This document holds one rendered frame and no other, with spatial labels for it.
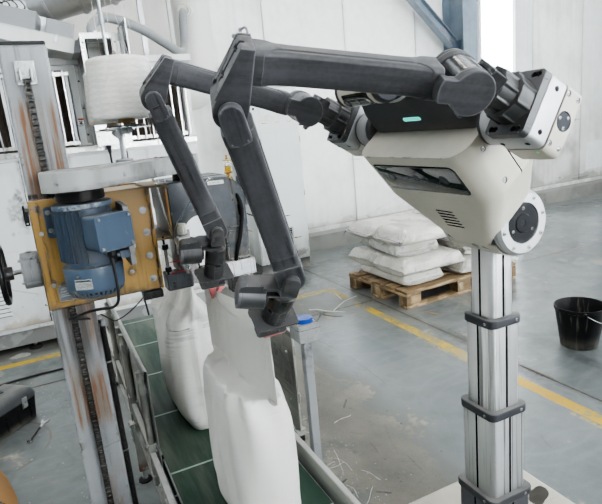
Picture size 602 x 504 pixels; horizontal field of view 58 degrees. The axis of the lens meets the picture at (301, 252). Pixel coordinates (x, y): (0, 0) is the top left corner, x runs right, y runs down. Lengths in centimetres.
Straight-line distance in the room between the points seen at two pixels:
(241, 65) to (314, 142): 556
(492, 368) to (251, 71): 100
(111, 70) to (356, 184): 539
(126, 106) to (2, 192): 298
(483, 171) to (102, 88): 93
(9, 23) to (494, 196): 351
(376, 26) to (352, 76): 605
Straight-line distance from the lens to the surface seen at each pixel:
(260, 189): 95
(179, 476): 198
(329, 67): 87
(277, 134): 552
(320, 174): 641
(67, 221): 146
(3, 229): 441
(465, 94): 93
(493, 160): 117
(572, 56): 919
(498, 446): 161
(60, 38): 408
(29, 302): 451
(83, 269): 148
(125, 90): 146
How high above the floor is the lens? 147
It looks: 13 degrees down
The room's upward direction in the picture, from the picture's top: 5 degrees counter-clockwise
